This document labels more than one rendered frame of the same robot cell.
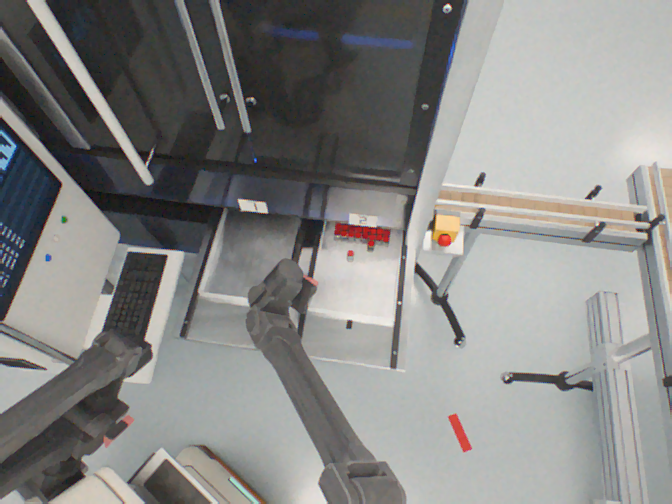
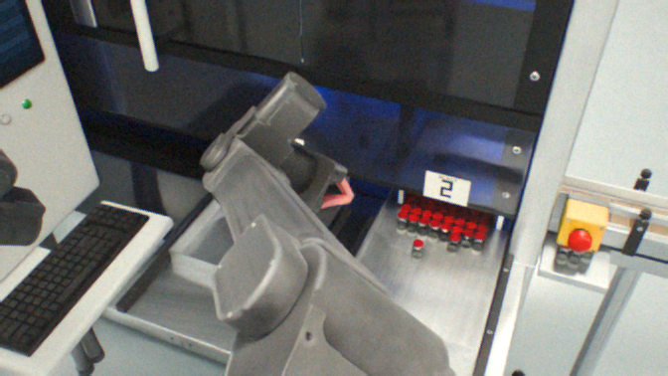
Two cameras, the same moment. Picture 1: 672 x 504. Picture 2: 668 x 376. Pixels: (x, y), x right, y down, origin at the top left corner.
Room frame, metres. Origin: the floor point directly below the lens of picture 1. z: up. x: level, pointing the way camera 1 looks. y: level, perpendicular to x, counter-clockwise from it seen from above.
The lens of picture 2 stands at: (-0.17, -0.07, 1.74)
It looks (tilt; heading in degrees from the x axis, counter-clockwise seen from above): 40 degrees down; 12
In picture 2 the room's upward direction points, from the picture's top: straight up
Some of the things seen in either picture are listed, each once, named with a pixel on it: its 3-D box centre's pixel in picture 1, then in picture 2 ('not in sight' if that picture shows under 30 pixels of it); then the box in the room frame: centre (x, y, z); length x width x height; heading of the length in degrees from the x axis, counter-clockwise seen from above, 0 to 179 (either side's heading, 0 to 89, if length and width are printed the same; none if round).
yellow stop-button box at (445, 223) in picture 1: (445, 226); (582, 223); (0.70, -0.34, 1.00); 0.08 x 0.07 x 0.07; 170
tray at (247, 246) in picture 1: (253, 250); (269, 219); (0.69, 0.26, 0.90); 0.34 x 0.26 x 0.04; 170
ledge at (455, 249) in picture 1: (443, 235); (575, 257); (0.74, -0.37, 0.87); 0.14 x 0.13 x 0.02; 170
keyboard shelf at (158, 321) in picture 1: (126, 309); (62, 274); (0.54, 0.68, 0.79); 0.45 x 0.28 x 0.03; 173
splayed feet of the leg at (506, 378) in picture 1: (561, 383); not in sight; (0.40, -1.01, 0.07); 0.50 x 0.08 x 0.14; 80
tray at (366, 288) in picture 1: (357, 264); (426, 265); (0.63, -0.08, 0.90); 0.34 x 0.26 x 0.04; 170
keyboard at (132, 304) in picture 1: (130, 307); (68, 268); (0.54, 0.66, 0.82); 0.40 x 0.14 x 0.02; 173
